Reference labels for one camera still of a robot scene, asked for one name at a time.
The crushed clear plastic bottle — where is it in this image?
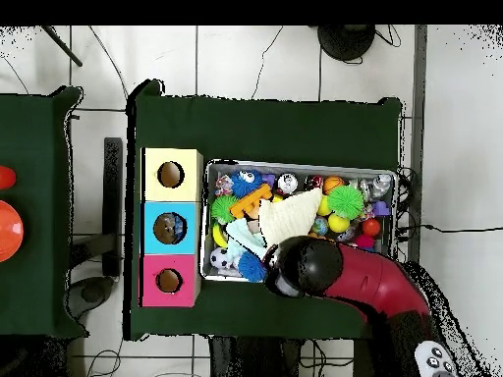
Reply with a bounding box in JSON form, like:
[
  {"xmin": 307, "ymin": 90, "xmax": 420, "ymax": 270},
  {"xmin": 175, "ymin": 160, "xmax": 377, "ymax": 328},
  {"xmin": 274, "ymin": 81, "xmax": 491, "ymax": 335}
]
[{"xmin": 369, "ymin": 173, "xmax": 394, "ymax": 198}]

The small red object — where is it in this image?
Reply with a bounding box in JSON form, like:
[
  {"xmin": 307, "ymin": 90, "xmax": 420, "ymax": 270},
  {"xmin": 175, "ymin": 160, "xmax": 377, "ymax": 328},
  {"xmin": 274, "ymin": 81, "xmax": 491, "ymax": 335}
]
[{"xmin": 0, "ymin": 164, "xmax": 17, "ymax": 190}]

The shallow clear mesh bin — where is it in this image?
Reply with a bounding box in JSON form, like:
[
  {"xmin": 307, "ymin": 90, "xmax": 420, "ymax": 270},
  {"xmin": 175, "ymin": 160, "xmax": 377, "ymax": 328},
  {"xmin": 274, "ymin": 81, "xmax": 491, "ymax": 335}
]
[{"xmin": 202, "ymin": 160, "xmax": 398, "ymax": 286}]

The light green spiky ball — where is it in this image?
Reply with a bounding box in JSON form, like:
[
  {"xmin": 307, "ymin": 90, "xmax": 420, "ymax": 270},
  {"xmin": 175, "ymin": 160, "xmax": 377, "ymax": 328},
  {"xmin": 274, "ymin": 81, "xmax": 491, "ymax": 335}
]
[{"xmin": 327, "ymin": 185, "xmax": 366, "ymax": 221}]

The blue spiky ball with eyes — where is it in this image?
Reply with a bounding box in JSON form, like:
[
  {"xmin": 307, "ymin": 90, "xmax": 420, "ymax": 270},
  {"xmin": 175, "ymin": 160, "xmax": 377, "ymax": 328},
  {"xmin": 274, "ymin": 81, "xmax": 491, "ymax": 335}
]
[{"xmin": 231, "ymin": 169, "xmax": 264, "ymax": 197}]

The dark green side table cloth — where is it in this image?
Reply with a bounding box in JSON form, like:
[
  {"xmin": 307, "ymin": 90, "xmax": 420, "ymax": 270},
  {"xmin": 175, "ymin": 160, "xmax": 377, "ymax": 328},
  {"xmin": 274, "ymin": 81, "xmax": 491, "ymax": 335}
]
[{"xmin": 0, "ymin": 85, "xmax": 86, "ymax": 341}]

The small orange basketball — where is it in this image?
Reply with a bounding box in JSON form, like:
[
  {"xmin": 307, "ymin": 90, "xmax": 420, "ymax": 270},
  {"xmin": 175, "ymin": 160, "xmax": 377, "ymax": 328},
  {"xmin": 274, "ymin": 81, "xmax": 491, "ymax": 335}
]
[{"xmin": 322, "ymin": 176, "xmax": 346, "ymax": 195}]

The black upright panel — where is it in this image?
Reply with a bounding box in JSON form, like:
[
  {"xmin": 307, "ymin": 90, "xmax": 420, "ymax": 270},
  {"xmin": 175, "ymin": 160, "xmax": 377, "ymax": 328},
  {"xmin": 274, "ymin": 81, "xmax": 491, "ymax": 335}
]
[{"xmin": 102, "ymin": 136, "xmax": 125, "ymax": 278}]

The long orange toy brick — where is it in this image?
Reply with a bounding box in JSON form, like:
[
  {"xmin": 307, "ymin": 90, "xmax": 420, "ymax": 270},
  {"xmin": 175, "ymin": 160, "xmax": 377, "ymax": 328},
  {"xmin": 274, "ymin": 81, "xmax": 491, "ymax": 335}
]
[{"xmin": 230, "ymin": 184, "xmax": 272, "ymax": 220}]

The wooden box with three holes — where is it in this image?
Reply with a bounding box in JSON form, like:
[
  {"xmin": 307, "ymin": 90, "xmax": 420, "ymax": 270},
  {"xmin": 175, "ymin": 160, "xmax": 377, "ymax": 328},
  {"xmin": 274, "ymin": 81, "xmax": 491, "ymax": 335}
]
[{"xmin": 140, "ymin": 147, "xmax": 204, "ymax": 307}]

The orange disc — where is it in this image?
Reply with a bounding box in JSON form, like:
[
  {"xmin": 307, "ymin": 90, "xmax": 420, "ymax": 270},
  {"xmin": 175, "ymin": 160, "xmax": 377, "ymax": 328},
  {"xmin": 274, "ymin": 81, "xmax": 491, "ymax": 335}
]
[{"xmin": 0, "ymin": 199, "xmax": 25, "ymax": 264}]

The black drink can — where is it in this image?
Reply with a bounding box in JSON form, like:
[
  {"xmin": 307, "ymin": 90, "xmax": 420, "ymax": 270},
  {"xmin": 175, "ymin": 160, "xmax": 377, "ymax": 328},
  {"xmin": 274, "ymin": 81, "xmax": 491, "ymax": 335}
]
[{"xmin": 278, "ymin": 172, "xmax": 300, "ymax": 195}]

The cream yellow knitted cloth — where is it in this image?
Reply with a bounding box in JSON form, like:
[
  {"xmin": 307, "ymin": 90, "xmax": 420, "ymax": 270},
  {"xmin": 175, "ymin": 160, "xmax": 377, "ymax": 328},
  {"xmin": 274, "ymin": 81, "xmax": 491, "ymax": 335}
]
[{"xmin": 258, "ymin": 188, "xmax": 324, "ymax": 249}]

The black round stand base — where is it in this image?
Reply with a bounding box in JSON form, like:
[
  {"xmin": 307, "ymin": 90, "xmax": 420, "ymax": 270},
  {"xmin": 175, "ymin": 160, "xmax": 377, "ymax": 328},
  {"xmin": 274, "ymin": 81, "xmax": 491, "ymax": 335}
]
[{"xmin": 317, "ymin": 25, "xmax": 377, "ymax": 63}]

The small soccer ball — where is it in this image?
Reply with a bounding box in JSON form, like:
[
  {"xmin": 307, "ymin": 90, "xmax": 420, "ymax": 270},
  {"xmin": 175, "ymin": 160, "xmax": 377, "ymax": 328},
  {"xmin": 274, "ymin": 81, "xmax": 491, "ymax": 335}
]
[{"xmin": 210, "ymin": 247, "xmax": 233, "ymax": 270}]

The grey round floor base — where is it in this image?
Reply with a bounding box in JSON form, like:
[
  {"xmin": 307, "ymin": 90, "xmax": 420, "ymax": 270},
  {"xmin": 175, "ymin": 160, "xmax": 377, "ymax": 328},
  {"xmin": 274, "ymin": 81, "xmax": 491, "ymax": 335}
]
[{"xmin": 66, "ymin": 274, "xmax": 116, "ymax": 317}]

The pale blue waffle cloth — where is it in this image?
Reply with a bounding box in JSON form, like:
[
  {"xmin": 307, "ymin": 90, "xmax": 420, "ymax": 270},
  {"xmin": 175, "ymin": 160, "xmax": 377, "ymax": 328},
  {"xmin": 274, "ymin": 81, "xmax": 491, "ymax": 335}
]
[{"xmin": 226, "ymin": 218, "xmax": 268, "ymax": 260}]

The plain blue spiky ball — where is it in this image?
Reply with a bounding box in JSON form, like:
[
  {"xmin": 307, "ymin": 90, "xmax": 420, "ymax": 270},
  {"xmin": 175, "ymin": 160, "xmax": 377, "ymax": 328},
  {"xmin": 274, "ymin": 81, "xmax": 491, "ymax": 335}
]
[{"xmin": 238, "ymin": 250, "xmax": 270, "ymax": 283}]

